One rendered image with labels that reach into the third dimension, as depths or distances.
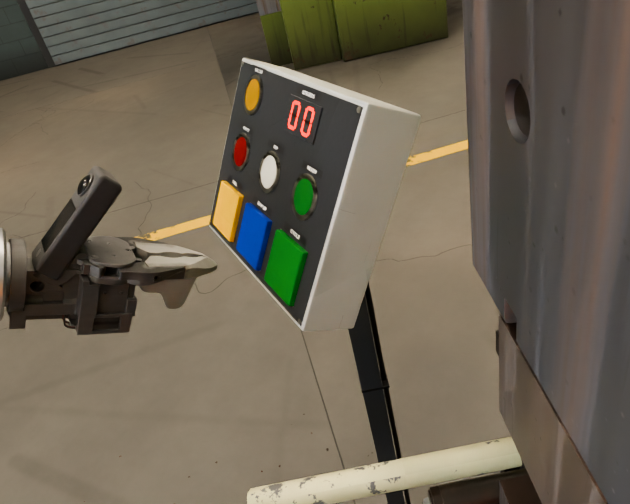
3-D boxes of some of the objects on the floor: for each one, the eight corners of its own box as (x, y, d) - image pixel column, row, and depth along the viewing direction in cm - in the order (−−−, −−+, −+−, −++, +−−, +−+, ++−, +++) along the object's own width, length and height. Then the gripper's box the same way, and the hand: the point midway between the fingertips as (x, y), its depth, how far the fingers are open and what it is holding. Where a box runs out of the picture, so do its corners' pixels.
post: (397, 547, 135) (310, 166, 74) (394, 532, 139) (308, 154, 77) (413, 544, 135) (339, 160, 74) (409, 529, 138) (335, 148, 77)
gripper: (3, 297, 57) (194, 294, 69) (7, 344, 50) (218, 332, 62) (7, 223, 54) (206, 233, 66) (13, 262, 47) (233, 265, 59)
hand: (206, 259), depth 62 cm, fingers closed
